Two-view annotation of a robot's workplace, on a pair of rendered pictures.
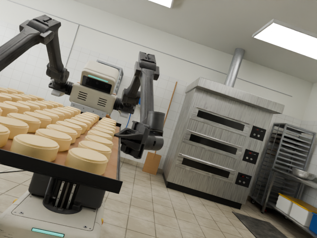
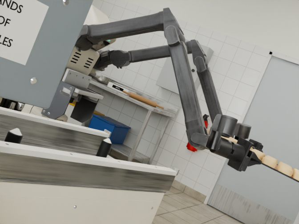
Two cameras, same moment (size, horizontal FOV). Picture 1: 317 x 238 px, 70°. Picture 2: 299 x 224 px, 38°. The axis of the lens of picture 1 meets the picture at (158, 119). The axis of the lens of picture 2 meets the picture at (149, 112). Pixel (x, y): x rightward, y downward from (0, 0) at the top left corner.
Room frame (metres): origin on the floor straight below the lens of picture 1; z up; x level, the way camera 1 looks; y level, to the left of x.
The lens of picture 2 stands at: (0.21, 1.94, 1.10)
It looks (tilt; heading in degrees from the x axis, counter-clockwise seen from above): 3 degrees down; 298
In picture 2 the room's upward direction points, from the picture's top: 23 degrees clockwise
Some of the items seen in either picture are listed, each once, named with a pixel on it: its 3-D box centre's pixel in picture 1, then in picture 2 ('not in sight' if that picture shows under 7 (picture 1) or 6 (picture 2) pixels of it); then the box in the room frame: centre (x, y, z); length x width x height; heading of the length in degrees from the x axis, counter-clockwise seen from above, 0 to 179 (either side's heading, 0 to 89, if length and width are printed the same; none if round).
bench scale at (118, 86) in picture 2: not in sight; (122, 89); (3.24, -2.82, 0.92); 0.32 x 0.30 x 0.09; 100
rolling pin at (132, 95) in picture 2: not in sight; (143, 99); (2.86, -2.75, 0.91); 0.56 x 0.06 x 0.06; 32
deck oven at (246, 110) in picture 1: (214, 143); not in sight; (4.44, -1.19, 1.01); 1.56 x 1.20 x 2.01; 94
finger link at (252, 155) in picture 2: not in sight; (248, 161); (0.56, 0.49, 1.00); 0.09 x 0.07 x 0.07; 55
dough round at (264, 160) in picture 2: not in sight; (268, 162); (0.51, 0.43, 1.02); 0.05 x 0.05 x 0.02
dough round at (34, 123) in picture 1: (23, 123); not in sight; (0.38, 0.21, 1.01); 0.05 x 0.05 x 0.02
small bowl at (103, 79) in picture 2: not in sight; (102, 79); (3.68, -2.92, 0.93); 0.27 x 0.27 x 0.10
